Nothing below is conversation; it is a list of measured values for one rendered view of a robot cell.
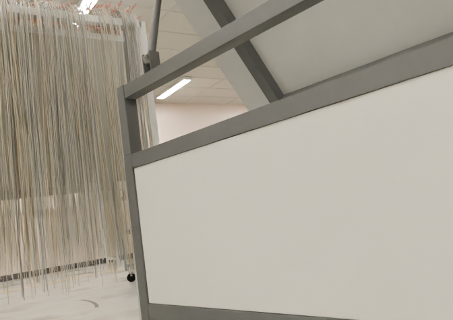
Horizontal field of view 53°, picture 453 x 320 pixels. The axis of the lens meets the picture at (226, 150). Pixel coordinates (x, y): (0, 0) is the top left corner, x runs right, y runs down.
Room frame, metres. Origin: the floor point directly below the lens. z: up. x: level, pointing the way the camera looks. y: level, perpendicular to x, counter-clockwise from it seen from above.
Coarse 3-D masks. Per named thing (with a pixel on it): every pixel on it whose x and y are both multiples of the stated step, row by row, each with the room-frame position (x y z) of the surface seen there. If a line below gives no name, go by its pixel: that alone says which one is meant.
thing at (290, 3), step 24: (288, 0) 0.80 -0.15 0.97; (312, 0) 0.78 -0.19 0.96; (240, 24) 0.89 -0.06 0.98; (264, 24) 0.86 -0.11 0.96; (192, 48) 1.01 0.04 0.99; (216, 48) 0.95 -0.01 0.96; (144, 72) 1.16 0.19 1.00; (168, 72) 1.08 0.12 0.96; (120, 96) 1.25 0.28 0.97; (120, 120) 1.26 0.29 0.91
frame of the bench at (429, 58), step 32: (384, 64) 0.68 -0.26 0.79; (416, 64) 0.65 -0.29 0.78; (448, 64) 0.62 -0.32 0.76; (288, 96) 0.83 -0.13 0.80; (320, 96) 0.77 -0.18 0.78; (352, 96) 0.73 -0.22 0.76; (224, 128) 0.96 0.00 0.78; (256, 128) 0.89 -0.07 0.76; (128, 160) 1.25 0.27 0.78; (128, 192) 1.26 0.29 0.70
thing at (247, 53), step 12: (204, 0) 1.34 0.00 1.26; (216, 0) 1.32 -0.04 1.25; (216, 12) 1.35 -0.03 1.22; (228, 12) 1.35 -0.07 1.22; (444, 36) 1.10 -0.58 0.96; (240, 48) 1.40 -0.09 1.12; (252, 48) 1.41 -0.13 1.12; (252, 60) 1.41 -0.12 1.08; (384, 60) 1.21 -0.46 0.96; (252, 72) 1.45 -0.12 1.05; (264, 72) 1.44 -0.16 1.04; (348, 72) 1.30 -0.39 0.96; (264, 84) 1.46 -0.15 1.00; (276, 84) 1.48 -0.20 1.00; (312, 84) 1.41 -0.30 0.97; (276, 96) 1.47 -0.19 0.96
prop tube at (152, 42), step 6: (156, 0) 1.18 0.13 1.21; (156, 6) 1.18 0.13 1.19; (156, 12) 1.18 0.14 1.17; (156, 18) 1.17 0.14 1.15; (156, 24) 1.17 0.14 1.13; (150, 30) 1.17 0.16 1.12; (156, 30) 1.17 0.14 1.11; (150, 36) 1.16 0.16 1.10; (156, 36) 1.17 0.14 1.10; (150, 42) 1.16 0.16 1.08; (156, 42) 1.17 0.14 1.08; (150, 48) 1.16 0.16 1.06; (144, 60) 1.16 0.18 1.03
